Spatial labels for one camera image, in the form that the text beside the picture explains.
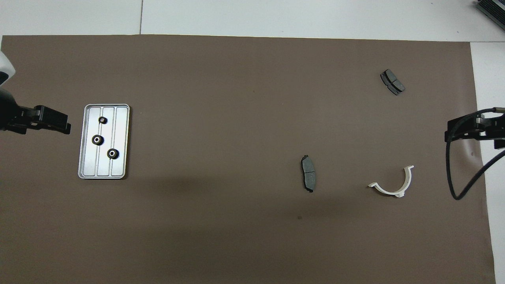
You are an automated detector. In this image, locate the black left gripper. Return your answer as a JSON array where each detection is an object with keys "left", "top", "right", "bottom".
[{"left": 0, "top": 89, "right": 71, "bottom": 135}]

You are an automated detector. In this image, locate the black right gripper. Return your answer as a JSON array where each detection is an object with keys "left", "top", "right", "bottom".
[{"left": 445, "top": 112, "right": 505, "bottom": 149}]

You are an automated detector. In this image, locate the silver metal tray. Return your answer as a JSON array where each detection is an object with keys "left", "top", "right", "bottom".
[{"left": 78, "top": 104, "right": 130, "bottom": 180}]

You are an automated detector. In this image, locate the short wide grey brake pad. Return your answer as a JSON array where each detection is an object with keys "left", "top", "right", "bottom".
[{"left": 380, "top": 69, "right": 406, "bottom": 96}]

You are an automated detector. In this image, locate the dark ridged equipment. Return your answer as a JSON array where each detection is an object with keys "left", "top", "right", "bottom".
[{"left": 475, "top": 0, "right": 505, "bottom": 31}]

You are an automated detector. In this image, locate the long grey brake pad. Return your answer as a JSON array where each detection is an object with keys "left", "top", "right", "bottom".
[{"left": 301, "top": 154, "right": 317, "bottom": 193}]

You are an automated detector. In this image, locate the brown table mat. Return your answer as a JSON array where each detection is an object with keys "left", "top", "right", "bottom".
[{"left": 0, "top": 35, "right": 496, "bottom": 284}]

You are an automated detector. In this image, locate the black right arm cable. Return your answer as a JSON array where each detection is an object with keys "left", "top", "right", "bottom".
[{"left": 445, "top": 106, "right": 505, "bottom": 200}]

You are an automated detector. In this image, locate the white curved plastic bracket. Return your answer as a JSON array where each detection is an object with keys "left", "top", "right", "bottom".
[{"left": 368, "top": 165, "right": 415, "bottom": 198}]

